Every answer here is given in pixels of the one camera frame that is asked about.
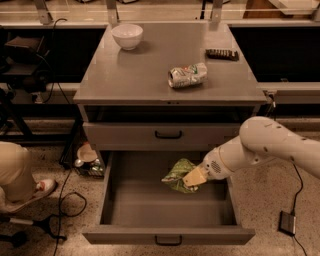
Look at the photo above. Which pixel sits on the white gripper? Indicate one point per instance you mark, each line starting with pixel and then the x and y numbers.
pixel 212 164

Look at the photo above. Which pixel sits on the green jalapeno chip bag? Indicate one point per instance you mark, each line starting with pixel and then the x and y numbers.
pixel 174 179

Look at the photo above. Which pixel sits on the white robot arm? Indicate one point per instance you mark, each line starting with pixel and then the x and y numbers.
pixel 260 139

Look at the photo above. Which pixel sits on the open grey middle drawer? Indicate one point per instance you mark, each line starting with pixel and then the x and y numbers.
pixel 138 208

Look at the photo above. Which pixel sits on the grey drawer cabinet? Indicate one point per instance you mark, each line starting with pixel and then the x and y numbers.
pixel 132 86

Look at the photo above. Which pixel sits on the closed grey top drawer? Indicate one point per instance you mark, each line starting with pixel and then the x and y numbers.
pixel 159 136

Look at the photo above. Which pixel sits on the black power adapter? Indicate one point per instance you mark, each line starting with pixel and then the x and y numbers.
pixel 287 223

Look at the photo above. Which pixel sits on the dark snack bar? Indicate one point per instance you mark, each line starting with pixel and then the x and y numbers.
pixel 222 54

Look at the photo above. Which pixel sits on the white red sneaker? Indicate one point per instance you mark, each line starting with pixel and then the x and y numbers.
pixel 44 188

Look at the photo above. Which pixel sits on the white ceramic bowl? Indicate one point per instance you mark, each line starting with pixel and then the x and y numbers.
pixel 127 36

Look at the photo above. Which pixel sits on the person leg beige trousers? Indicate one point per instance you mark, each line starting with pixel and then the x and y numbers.
pixel 16 178

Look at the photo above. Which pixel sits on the black equipment on shelf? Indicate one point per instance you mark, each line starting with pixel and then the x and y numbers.
pixel 23 61

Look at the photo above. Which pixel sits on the black wire basket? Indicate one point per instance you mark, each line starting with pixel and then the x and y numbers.
pixel 70 160

